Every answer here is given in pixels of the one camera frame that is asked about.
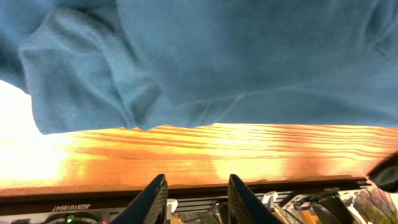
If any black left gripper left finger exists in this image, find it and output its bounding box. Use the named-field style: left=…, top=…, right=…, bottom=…
left=110, top=174, right=169, bottom=224

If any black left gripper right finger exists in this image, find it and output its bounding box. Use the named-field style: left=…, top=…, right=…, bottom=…
left=228, top=174, right=282, bottom=224

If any blue polo shirt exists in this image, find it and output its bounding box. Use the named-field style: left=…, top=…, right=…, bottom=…
left=1, top=0, right=397, bottom=134

